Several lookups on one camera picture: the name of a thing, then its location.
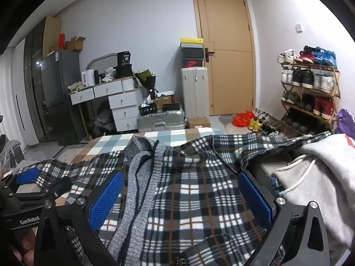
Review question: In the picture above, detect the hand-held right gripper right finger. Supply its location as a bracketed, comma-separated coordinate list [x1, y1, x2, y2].
[237, 170, 332, 266]

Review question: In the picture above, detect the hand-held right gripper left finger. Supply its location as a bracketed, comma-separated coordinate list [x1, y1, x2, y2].
[33, 170, 124, 266]

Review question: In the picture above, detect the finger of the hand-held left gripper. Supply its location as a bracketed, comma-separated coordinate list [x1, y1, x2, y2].
[7, 168, 40, 193]
[36, 177, 73, 201]

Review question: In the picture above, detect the plaid fleece jacket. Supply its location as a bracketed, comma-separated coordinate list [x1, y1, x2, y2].
[14, 133, 333, 266]

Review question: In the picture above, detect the person's left hand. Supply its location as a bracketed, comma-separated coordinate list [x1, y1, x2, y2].
[12, 226, 36, 266]

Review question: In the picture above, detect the blue striped cloth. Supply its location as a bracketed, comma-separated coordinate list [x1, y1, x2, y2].
[270, 177, 285, 198]

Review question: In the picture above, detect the grey hoodie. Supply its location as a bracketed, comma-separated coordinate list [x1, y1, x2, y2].
[270, 133, 355, 250]

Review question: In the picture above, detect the pile of assorted shoes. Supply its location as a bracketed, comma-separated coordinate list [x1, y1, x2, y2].
[248, 108, 292, 139]

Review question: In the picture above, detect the black backpack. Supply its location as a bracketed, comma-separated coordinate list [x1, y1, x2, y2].
[89, 102, 115, 136]

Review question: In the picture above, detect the white curtain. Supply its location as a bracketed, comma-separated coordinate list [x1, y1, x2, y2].
[0, 41, 31, 150]

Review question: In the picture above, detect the grey doormat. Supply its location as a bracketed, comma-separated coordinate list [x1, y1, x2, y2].
[219, 113, 239, 133]

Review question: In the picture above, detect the orange plastic bag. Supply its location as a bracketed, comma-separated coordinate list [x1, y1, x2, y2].
[233, 111, 254, 127]

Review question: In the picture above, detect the grey refrigerator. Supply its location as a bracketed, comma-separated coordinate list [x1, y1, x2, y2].
[40, 48, 86, 145]

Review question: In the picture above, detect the silver suitcase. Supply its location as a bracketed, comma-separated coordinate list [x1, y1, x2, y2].
[137, 108, 186, 133]

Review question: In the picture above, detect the checkered bed sheet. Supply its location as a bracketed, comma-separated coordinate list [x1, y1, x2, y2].
[11, 127, 233, 172]

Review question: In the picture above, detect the small cardboard box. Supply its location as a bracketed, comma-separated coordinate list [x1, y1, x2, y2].
[188, 117, 211, 129]

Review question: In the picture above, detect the black box with yellow dots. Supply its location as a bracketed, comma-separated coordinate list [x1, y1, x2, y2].
[139, 103, 157, 115]

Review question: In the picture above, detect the white drawer desk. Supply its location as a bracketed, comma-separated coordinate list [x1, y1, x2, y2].
[69, 76, 145, 133]

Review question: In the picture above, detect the dark glass wardrobe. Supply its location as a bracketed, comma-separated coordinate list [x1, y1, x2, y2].
[24, 17, 49, 145]

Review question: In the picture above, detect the white kettle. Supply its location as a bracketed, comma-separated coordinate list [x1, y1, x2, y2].
[81, 69, 95, 86]

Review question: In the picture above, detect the flat black box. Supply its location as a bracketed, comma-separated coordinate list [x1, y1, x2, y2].
[162, 102, 181, 112]

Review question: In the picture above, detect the brown and black box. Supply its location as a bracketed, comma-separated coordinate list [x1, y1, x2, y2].
[154, 94, 176, 107]

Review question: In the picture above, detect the purple bag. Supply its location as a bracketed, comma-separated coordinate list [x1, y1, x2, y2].
[335, 109, 355, 139]

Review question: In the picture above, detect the white suitcase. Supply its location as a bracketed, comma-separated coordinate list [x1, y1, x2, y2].
[181, 66, 210, 121]

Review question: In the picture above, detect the black wrapped bouquet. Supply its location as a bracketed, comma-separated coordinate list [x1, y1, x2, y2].
[135, 69, 158, 100]

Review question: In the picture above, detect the arched grey mirror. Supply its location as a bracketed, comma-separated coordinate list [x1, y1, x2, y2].
[86, 53, 117, 72]

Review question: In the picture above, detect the shoe rack with shoes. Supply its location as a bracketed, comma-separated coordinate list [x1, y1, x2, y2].
[277, 45, 339, 133]

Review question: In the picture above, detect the open cardboard box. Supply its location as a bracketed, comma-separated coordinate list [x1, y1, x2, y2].
[65, 36, 86, 52]

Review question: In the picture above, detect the flat cardboard sheet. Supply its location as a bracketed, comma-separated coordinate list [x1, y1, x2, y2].
[43, 16, 62, 59]

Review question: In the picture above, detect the black round tub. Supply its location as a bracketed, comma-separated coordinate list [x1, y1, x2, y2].
[116, 51, 131, 67]

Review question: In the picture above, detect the wooden door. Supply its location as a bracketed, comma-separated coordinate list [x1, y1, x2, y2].
[191, 0, 256, 116]

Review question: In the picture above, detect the black red logo shoe box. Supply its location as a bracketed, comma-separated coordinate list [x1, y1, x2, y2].
[181, 58, 206, 67]

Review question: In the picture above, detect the yellow lid shoe box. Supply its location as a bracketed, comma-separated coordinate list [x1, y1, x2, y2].
[180, 37, 203, 47]

